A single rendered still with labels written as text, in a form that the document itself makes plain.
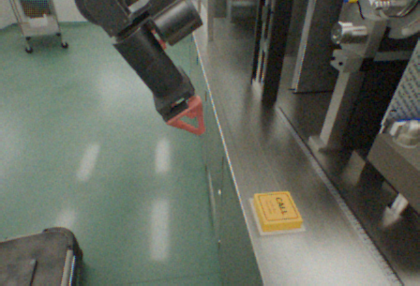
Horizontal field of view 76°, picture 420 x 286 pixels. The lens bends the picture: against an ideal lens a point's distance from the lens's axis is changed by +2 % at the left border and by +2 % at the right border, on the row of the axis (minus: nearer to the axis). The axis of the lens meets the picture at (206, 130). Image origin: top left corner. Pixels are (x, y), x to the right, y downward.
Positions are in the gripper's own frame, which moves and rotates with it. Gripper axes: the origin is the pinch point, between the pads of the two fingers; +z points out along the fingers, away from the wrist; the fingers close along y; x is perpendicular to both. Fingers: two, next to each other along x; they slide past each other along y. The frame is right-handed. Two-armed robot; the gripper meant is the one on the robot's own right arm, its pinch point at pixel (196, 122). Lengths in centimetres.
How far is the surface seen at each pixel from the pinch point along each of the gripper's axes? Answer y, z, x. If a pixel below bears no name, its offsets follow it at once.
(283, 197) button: -11.6, 17.6, -6.2
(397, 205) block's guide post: -18.6, 27.3, -23.0
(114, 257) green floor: 44, 74, 82
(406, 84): -7.1, 13.3, -35.8
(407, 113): -7.6, 20.4, -35.4
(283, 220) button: -16.3, 16.4, -4.0
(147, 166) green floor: 109, 84, 63
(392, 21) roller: -0.4, 4.4, -39.6
